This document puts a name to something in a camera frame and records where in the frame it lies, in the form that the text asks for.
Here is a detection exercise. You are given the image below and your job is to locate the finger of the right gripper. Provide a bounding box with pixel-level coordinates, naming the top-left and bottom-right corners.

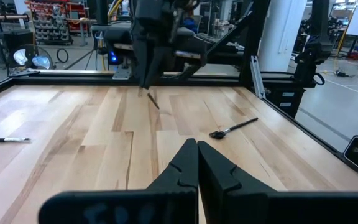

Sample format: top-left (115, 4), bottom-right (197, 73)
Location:
top-left (134, 40), bottom-right (150, 89)
top-left (146, 46), bottom-right (167, 89)

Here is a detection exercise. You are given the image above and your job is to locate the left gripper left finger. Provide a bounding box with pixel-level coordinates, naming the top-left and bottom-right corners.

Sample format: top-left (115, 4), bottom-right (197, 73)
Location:
top-left (38, 138), bottom-right (200, 224)

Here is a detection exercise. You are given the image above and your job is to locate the plain white pillar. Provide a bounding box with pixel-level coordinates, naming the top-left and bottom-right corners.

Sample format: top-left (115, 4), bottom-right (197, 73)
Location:
top-left (257, 0), bottom-right (308, 73)

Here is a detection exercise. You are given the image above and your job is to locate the flat-head makeup brush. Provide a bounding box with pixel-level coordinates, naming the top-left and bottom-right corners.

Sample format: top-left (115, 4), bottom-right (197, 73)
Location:
top-left (208, 116), bottom-right (259, 141)

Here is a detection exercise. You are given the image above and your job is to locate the red parts shelving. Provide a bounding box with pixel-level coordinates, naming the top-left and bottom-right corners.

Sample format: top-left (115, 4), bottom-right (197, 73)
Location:
top-left (25, 0), bottom-right (90, 45)

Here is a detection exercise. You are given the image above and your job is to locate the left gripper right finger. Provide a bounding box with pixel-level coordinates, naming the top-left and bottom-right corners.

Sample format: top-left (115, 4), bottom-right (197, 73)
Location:
top-left (198, 141), bottom-right (358, 224)

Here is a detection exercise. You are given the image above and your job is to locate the silver aluminium extrusion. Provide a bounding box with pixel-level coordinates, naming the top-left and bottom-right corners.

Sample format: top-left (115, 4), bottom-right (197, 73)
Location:
top-left (249, 55), bottom-right (267, 100)

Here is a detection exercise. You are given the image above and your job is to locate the black control box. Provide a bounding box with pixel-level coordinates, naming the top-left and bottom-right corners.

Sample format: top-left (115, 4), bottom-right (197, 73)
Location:
top-left (265, 86), bottom-right (305, 119)

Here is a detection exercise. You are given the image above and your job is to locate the floor fan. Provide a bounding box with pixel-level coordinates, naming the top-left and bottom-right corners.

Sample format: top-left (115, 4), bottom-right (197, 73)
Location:
top-left (7, 43), bottom-right (55, 72)

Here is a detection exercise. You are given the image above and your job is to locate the black equipment stand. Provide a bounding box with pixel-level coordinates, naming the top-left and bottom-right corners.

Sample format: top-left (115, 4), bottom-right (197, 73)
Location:
top-left (293, 0), bottom-right (334, 88)

